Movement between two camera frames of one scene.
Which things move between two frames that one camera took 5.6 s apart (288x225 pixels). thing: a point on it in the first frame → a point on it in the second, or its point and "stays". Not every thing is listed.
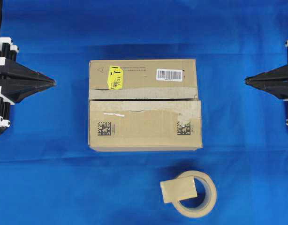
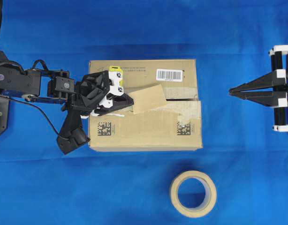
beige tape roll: [210, 194] stays
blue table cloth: [45, 173] stays
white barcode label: [169, 74] stays
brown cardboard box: [144, 105] stays
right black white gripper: [279, 82] → [284, 116]
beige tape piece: [178, 189] → [149, 100]
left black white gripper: [6, 92] → [94, 87]
